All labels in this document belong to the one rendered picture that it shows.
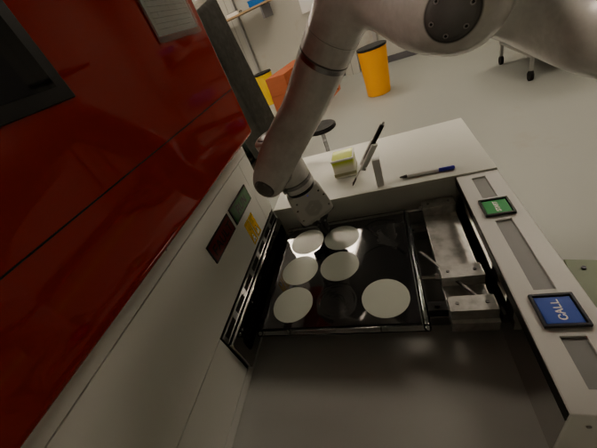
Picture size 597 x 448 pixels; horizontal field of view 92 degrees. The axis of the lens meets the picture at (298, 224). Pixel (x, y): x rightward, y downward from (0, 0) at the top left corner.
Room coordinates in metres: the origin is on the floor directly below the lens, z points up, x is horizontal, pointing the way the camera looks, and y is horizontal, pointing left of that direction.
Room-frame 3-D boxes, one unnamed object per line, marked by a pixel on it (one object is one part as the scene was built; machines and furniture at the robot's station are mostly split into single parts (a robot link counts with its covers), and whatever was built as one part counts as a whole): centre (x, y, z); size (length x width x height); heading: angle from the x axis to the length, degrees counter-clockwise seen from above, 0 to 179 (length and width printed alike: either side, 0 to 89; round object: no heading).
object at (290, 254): (0.53, -0.05, 0.90); 0.34 x 0.34 x 0.01; 66
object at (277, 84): (5.55, -1.12, 0.36); 1.28 x 0.88 x 0.73; 146
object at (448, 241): (0.44, -0.30, 0.87); 0.36 x 0.08 x 0.03; 156
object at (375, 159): (0.71, -0.25, 1.03); 0.06 x 0.04 x 0.13; 66
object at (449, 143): (0.84, -0.30, 0.89); 0.62 x 0.35 x 0.14; 66
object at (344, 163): (0.85, -0.22, 1.00); 0.07 x 0.07 x 0.07; 66
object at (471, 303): (0.30, -0.24, 0.89); 0.08 x 0.03 x 0.03; 66
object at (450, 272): (0.37, -0.27, 0.89); 0.08 x 0.03 x 0.03; 66
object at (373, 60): (4.58, -2.03, 0.34); 0.43 x 0.43 x 0.68
